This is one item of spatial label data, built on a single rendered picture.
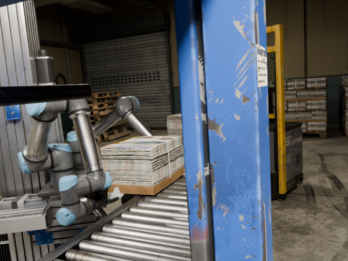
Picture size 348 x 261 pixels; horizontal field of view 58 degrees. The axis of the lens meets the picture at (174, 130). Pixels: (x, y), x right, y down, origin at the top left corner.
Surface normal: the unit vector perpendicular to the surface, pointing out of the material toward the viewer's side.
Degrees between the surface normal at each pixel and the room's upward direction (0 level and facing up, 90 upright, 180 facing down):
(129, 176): 88
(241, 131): 90
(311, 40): 90
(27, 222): 90
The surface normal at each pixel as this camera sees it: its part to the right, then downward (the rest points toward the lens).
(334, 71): -0.41, 0.15
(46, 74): 0.14, 0.12
